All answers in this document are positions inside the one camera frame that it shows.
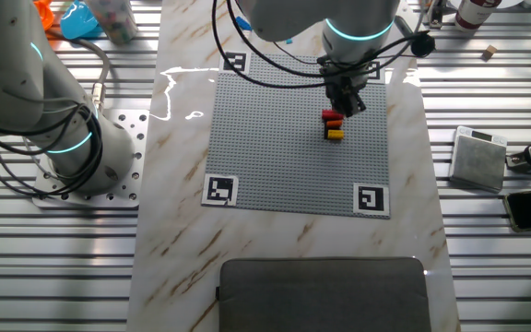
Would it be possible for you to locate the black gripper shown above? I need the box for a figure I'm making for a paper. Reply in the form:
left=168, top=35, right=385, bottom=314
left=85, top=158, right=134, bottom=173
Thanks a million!
left=321, top=62, right=371, bottom=119

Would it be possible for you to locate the grey Lego baseplate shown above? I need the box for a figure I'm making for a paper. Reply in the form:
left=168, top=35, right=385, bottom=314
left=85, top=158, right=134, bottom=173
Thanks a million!
left=200, top=50, right=392, bottom=220

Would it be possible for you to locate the black white ArUco marker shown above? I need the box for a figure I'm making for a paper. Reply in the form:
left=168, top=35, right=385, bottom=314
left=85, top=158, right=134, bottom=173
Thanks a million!
left=200, top=172, right=240, bottom=208
left=352, top=183, right=392, bottom=219
left=366, top=59, right=383, bottom=85
left=220, top=50, right=252, bottom=75

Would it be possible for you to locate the silver digital scale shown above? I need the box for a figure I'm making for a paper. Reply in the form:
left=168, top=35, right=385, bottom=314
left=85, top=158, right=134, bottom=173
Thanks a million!
left=447, top=125, right=509, bottom=194

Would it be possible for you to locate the red white bottle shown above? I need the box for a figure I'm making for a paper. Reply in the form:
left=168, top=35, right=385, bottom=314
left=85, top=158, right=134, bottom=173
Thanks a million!
left=454, top=0, right=502, bottom=32

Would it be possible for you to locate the grey fabric pad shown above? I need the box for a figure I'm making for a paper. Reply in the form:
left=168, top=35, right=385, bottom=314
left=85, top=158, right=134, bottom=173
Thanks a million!
left=217, top=256, right=432, bottom=332

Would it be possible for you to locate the clear plastic cup with bricks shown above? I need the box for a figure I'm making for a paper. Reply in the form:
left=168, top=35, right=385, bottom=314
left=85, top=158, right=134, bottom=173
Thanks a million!
left=85, top=0, right=139, bottom=46

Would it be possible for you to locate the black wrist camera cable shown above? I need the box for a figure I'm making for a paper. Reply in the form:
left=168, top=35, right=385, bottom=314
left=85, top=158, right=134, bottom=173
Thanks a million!
left=210, top=0, right=432, bottom=90

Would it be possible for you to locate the grey metal bracket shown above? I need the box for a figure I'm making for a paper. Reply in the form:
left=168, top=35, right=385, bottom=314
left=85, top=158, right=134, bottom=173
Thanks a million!
left=424, top=0, right=449, bottom=30

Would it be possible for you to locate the perforated metal robot base plate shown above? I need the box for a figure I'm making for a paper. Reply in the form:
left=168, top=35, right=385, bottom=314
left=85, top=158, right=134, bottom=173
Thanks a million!
left=31, top=109, right=150, bottom=209

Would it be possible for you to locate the grey robot conduit cable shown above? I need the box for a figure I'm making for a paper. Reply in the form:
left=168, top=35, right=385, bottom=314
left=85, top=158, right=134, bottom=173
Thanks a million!
left=48, top=34, right=112, bottom=113

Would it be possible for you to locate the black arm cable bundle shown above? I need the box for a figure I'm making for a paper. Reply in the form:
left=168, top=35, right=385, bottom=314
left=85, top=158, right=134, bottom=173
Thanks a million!
left=0, top=103, right=105, bottom=199

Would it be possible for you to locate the blue toy shovel yellow handle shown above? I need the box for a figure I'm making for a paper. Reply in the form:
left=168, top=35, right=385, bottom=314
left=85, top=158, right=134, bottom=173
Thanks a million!
left=60, top=0, right=105, bottom=41

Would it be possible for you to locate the orange toy shovel green handle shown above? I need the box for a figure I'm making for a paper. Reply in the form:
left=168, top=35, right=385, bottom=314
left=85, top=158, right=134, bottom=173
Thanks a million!
left=32, top=0, right=56, bottom=31

